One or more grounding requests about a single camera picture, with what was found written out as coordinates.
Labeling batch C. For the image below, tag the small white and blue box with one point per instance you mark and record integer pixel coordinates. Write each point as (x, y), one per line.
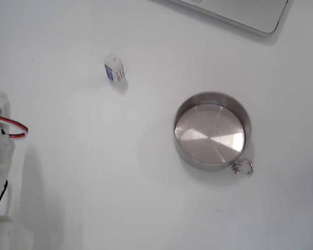
(115, 71)

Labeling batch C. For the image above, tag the round metal bowl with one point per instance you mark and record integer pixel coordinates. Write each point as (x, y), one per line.
(211, 135)

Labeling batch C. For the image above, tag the silver laptop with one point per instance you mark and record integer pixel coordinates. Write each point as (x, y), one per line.
(240, 13)

